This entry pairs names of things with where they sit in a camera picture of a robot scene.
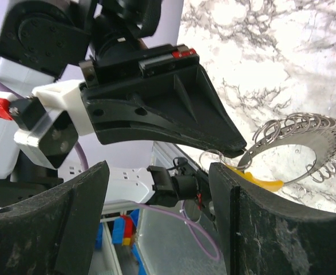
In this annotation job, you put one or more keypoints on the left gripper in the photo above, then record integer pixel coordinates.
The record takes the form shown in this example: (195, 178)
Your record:
(158, 94)

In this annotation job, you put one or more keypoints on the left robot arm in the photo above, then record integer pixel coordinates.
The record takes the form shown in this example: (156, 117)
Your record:
(70, 69)

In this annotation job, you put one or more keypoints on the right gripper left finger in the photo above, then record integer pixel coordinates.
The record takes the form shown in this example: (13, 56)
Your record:
(54, 232)

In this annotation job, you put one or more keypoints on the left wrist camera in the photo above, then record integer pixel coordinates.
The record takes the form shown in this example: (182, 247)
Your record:
(50, 123)

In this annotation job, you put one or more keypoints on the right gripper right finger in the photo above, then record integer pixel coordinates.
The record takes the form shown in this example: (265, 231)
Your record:
(263, 233)

